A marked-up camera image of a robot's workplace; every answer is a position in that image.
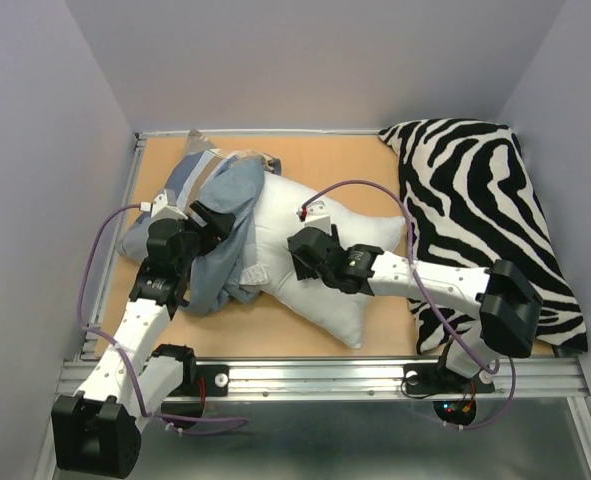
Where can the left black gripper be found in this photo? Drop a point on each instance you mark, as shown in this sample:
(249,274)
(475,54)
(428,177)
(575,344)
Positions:
(218,228)

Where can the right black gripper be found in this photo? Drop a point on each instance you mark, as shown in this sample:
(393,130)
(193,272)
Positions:
(302,269)

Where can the blue striped pillowcase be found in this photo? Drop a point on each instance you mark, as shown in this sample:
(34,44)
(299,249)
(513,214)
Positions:
(195,263)

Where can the white pillow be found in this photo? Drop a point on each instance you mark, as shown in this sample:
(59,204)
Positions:
(268,266)

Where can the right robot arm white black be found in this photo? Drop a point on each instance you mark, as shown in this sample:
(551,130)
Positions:
(503,305)

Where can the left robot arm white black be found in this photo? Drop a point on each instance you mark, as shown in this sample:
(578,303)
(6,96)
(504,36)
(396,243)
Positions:
(98,429)

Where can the zebra print pillow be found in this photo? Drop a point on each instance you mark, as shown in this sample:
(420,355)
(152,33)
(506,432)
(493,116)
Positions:
(472,202)

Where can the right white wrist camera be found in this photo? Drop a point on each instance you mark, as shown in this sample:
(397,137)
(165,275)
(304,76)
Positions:
(315,215)

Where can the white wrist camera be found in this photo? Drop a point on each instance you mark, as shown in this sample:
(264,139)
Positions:
(163,206)
(315,215)

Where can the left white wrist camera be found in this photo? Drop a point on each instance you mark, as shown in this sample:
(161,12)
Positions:
(163,206)

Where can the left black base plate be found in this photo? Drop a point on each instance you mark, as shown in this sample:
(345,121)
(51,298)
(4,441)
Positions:
(210,380)

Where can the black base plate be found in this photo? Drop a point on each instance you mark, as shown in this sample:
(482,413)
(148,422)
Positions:
(420,382)
(210,380)

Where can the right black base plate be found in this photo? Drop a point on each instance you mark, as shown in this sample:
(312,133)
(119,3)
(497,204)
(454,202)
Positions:
(420,382)

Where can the aluminium frame rail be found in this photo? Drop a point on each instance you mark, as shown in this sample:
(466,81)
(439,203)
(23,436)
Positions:
(277,358)

